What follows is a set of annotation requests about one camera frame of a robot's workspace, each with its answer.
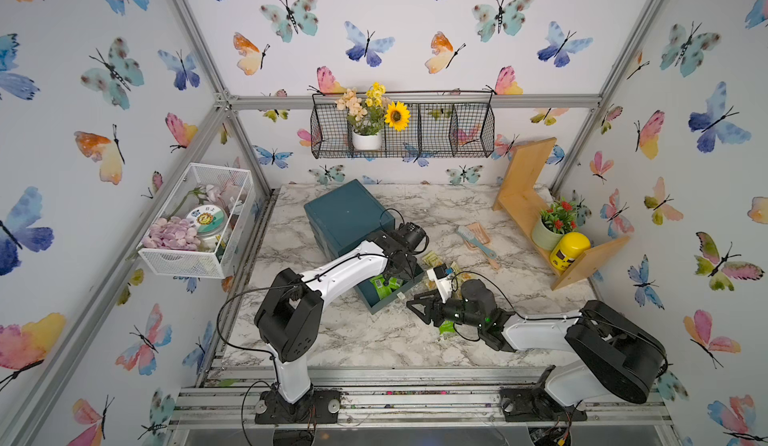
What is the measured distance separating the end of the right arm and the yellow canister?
29 cm

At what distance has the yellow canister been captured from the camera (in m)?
0.84

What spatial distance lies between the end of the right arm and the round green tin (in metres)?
0.52

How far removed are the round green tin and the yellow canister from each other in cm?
88

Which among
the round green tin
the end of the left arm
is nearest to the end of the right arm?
the end of the left arm

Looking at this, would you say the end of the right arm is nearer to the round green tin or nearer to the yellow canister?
the yellow canister

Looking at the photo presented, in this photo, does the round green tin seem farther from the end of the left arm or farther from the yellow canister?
the yellow canister

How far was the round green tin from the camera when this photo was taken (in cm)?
66

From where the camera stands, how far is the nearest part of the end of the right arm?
26.1 inches
